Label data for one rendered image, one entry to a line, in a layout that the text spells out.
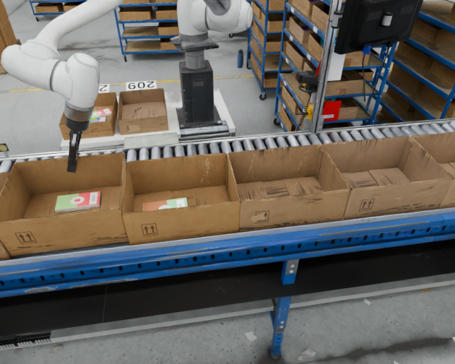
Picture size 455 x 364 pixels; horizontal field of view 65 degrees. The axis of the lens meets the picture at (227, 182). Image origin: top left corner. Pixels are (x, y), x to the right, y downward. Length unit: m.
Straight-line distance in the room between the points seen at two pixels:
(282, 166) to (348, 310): 1.06
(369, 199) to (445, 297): 1.28
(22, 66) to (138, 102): 1.31
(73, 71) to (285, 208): 0.81
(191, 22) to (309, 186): 1.04
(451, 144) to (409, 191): 0.48
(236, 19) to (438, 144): 1.08
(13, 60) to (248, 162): 0.87
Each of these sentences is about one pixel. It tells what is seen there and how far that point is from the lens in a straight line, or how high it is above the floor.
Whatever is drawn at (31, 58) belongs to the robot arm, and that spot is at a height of 1.46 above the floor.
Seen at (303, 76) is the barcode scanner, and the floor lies 1.08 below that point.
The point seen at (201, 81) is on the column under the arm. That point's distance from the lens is 2.11.
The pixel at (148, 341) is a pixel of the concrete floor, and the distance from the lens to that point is 2.12.
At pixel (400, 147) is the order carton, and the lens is 1.72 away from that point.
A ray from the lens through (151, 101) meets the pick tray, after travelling 2.51.
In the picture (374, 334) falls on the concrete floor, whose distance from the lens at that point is 2.25.
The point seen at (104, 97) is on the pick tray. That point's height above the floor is 0.82.
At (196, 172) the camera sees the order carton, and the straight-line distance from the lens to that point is 1.46.
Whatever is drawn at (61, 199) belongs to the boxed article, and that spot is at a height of 0.94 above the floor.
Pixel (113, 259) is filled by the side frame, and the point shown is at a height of 0.91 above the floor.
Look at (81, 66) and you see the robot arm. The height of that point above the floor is 1.44.
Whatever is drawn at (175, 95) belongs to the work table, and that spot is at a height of 0.75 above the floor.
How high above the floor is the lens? 1.86
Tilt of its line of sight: 39 degrees down
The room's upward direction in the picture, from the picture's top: straight up
